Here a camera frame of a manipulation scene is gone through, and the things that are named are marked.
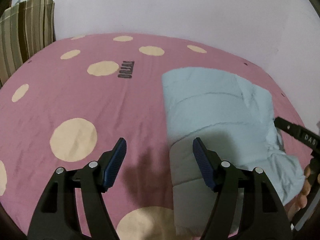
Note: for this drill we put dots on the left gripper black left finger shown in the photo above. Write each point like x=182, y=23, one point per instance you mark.
x=56, y=215

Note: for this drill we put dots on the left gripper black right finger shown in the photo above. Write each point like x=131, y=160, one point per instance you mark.
x=263, y=216

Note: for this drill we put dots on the light blue puffer jacket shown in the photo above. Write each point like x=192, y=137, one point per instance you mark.
x=234, y=118

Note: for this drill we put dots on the right hand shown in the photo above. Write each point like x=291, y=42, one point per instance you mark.
x=301, y=199

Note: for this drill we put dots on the pink dotted bed sheet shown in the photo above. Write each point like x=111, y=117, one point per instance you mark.
x=74, y=99

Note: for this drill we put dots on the striped brown pillow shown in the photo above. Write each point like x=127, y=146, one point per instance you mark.
x=26, y=28

